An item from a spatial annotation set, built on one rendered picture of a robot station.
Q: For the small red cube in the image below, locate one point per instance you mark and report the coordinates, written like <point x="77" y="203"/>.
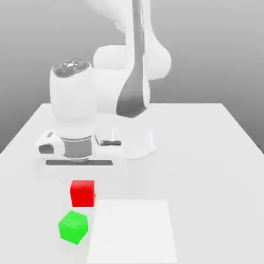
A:
<point x="82" y="193"/>

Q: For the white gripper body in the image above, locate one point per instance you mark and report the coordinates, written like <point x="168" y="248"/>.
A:
<point x="79" y="168"/>

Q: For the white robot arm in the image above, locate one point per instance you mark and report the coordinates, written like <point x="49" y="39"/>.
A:
<point x="72" y="92"/>

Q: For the small green cube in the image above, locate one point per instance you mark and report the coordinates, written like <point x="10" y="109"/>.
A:
<point x="73" y="226"/>

